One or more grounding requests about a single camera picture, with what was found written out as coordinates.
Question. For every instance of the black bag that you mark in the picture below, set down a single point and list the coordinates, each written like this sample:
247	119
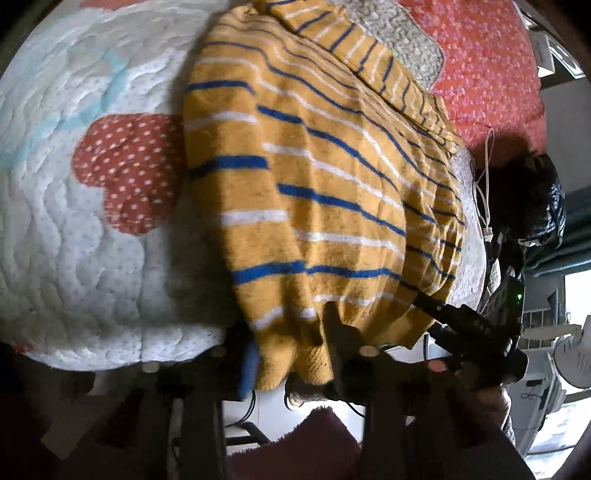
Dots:
531	207

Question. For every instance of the red floral bedsheet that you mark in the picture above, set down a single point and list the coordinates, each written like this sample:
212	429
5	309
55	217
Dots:
485	69

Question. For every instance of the yellow striped sweater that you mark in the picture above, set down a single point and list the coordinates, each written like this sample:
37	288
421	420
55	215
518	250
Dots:
323	184

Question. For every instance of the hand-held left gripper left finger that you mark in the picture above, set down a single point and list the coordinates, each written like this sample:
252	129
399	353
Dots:
249	371

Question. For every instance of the white fan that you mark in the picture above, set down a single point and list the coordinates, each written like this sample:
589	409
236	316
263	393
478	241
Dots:
575	357

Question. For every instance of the maroon cloth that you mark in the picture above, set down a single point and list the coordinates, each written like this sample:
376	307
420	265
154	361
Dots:
300	443

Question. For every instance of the person's right hand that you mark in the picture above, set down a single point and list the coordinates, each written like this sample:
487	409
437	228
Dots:
494	404

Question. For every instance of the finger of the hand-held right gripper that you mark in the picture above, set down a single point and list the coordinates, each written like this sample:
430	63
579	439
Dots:
443	337
436	307

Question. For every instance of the white patchwork quilted blanket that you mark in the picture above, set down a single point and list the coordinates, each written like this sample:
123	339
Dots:
92	230

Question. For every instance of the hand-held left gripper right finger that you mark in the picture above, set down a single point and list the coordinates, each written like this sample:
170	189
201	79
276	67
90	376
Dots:
344	344

